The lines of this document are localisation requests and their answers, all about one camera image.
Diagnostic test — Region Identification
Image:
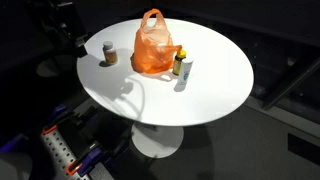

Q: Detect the orange and purple clamp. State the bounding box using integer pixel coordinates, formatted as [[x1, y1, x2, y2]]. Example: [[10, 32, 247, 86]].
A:
[[42, 104, 76, 135], [65, 145, 105, 177]]

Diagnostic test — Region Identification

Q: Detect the white and orange pill bottle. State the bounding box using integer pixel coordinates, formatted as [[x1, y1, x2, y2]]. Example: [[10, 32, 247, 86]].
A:
[[102, 40, 119, 66]]

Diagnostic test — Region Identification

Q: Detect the dark metal frame bar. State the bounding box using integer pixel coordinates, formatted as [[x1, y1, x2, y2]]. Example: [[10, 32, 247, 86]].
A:
[[261, 56, 320, 111]]

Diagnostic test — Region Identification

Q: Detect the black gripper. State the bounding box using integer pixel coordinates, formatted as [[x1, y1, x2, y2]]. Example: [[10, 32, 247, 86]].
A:
[[65, 21, 89, 58]]

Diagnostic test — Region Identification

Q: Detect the yellow cap dark bottle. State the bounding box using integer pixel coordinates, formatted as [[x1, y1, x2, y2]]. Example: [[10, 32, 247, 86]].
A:
[[172, 49, 187, 76]]

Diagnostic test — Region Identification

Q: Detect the purple object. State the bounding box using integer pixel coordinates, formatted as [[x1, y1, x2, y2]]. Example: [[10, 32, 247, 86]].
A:
[[0, 133, 30, 153]]

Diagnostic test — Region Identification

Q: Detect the white round table pedestal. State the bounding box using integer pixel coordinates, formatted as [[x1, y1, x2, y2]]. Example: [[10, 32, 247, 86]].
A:
[[130, 121, 185, 159]]

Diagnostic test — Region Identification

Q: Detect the orange plastic bag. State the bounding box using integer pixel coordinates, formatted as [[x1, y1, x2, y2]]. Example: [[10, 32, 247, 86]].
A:
[[130, 8, 183, 75]]

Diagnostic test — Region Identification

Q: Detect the white bottle with blue print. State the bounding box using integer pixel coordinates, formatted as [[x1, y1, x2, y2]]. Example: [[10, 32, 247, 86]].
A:
[[176, 57, 195, 86]]

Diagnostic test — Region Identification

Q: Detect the grey round floor disc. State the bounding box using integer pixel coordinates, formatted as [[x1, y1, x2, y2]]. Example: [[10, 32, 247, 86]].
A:
[[35, 54, 79, 78]]

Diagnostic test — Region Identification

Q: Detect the white rounded object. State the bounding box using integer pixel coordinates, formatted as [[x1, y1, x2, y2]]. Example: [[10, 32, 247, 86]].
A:
[[0, 152, 33, 180]]

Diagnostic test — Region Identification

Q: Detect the perforated grey metal plate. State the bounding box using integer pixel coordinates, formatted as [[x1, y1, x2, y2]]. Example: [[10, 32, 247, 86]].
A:
[[40, 129, 91, 180]]

